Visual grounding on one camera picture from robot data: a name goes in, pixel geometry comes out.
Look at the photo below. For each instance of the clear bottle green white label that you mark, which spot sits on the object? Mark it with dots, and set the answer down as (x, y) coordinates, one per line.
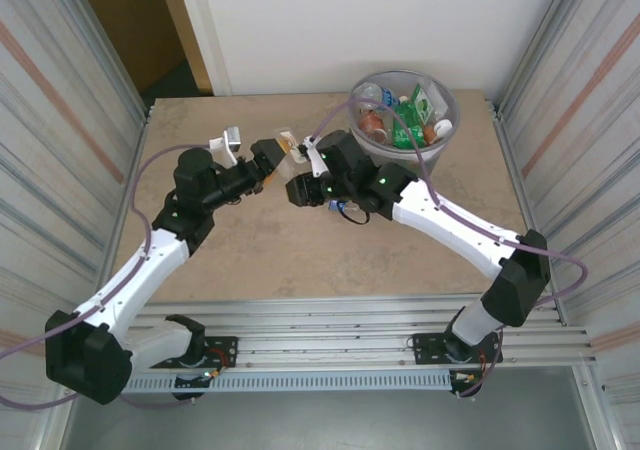
(290, 167)

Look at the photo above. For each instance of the green plastic soda bottle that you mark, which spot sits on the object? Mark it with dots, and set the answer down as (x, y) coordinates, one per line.
(404, 131)
(422, 101)

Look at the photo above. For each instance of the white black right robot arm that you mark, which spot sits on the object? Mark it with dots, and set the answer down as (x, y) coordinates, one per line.
(450, 220)

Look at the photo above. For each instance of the clear plastic trash bin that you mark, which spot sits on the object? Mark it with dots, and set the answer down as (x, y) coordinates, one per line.
(447, 105)

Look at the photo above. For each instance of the brown wooden door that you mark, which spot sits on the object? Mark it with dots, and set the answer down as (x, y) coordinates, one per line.
(130, 20)

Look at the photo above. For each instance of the white door frame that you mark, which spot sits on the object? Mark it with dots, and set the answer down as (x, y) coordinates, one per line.
(200, 20)

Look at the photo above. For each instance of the aluminium rail frame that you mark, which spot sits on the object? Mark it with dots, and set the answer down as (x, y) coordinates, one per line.
(325, 320)

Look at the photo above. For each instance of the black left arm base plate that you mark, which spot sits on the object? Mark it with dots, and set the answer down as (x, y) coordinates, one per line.
(227, 345)

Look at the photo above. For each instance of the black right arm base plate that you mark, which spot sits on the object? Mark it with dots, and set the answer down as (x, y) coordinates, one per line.
(425, 342)

